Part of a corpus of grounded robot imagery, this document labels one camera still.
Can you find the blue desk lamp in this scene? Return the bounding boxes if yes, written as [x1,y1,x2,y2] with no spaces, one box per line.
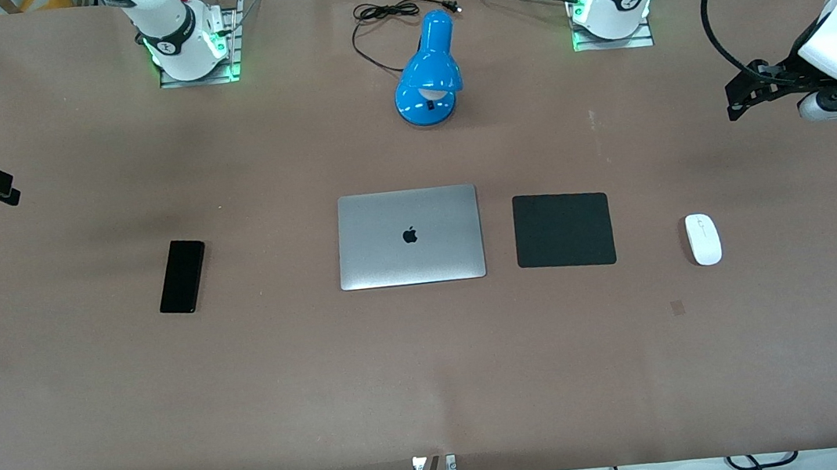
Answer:
[385,8,469,131]

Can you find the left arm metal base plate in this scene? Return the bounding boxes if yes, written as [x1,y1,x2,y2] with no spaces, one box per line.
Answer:
[566,0,656,55]

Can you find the black smartphone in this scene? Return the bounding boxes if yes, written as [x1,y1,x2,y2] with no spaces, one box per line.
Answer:
[153,237,214,318]

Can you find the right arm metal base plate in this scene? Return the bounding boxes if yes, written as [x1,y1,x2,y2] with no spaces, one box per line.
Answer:
[150,0,246,91]

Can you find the black lamp power cable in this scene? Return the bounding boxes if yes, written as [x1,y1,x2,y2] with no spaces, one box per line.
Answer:
[348,0,469,80]

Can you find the silver closed laptop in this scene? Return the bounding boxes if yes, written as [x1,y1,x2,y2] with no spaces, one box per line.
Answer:
[330,181,489,294]

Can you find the white computer mouse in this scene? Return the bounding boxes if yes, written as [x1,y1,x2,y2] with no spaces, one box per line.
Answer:
[684,211,725,269]

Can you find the black looped cable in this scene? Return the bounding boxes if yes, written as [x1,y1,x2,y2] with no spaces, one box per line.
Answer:
[725,448,802,470]

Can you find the black mouse pad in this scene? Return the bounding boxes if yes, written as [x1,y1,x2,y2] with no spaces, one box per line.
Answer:
[510,185,618,277]

